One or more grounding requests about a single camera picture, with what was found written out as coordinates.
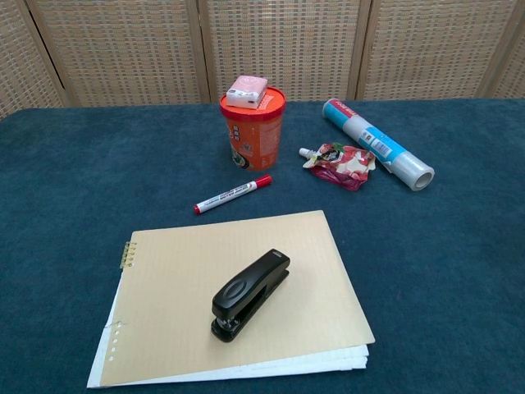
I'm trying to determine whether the black small device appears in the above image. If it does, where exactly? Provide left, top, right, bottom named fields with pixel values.
left=210, top=248, right=291, bottom=343

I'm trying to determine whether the tan spiral-bound notebook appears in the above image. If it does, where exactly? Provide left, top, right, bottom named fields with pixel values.
left=86, top=209, right=377, bottom=389

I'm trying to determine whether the orange instant noodle cup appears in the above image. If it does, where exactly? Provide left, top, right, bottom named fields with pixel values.
left=218, top=86, right=287, bottom=172

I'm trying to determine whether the plastic wrap roll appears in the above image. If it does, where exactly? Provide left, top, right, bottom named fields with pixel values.
left=322, top=98, right=436, bottom=193

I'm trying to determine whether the woven folding screen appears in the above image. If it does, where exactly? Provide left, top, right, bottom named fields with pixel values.
left=0, top=0, right=525, bottom=121

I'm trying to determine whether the blue table cloth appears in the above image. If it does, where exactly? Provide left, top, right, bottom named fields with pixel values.
left=0, top=97, right=525, bottom=394

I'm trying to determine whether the red whiteboard marker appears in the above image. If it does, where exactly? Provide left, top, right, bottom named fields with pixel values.
left=193, top=174, right=273, bottom=216

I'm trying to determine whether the pink tissue pack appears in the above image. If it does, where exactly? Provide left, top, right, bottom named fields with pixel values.
left=226, top=75, right=268, bottom=111

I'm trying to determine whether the red spouted drink pouch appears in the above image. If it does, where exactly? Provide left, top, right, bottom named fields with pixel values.
left=299, top=141, right=377, bottom=193

